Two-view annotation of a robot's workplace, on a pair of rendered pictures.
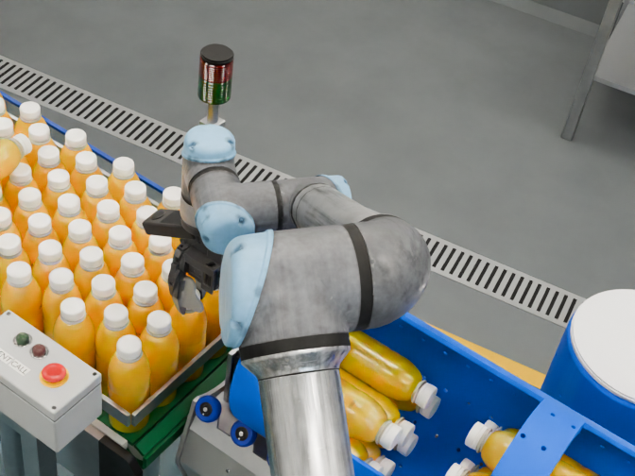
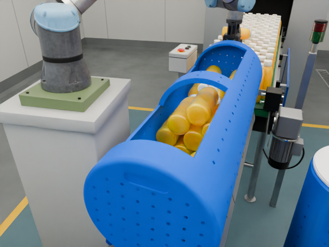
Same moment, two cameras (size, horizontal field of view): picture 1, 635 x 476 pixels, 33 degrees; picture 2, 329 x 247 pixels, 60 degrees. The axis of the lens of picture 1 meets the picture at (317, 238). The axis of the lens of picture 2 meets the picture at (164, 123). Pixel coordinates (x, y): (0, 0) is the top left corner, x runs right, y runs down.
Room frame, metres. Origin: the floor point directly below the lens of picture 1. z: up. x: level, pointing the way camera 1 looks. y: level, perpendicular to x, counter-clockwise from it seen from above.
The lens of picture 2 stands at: (0.71, -1.12, 1.53)
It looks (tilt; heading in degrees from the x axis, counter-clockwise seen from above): 30 degrees down; 82
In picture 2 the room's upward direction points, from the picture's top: straight up
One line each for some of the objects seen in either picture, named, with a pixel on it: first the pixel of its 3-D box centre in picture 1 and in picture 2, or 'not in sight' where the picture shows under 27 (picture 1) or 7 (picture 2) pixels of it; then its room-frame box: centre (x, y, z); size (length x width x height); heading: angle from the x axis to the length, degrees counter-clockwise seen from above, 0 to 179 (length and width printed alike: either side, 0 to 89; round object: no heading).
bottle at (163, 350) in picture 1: (158, 360); not in sight; (1.15, 0.23, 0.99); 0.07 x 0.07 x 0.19
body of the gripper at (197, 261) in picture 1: (206, 246); (232, 34); (1.19, 0.17, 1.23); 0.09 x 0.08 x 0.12; 61
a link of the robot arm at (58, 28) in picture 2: not in sight; (58, 29); (0.52, -0.23, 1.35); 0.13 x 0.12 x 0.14; 111
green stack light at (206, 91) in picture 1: (214, 85); (317, 36); (1.67, 0.24, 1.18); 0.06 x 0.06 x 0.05
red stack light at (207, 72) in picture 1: (215, 65); (319, 26); (1.67, 0.24, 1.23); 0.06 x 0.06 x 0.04
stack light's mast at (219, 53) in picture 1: (214, 87); (317, 37); (1.67, 0.24, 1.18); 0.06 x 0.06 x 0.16
